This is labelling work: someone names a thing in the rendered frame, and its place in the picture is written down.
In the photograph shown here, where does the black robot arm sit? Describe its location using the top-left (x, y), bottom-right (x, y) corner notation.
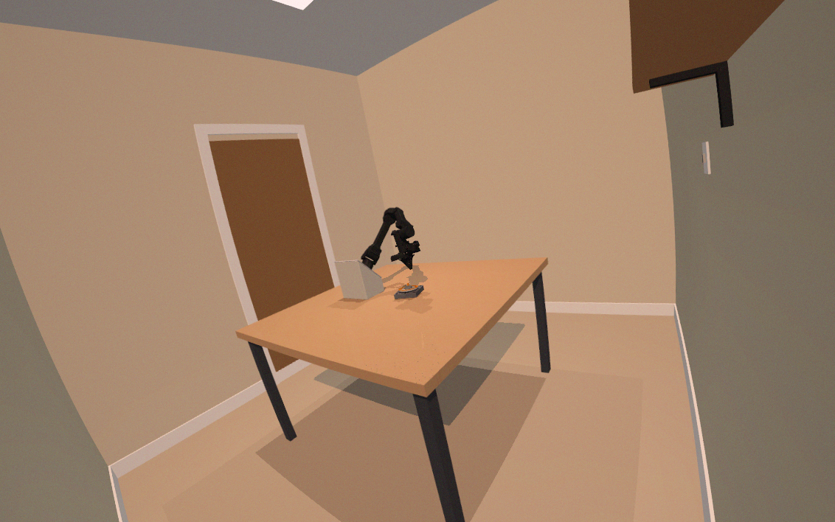
top-left (361, 207), bottom-right (420, 270)

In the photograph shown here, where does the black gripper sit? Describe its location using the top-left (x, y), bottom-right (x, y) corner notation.
top-left (390, 240), bottom-right (420, 270)

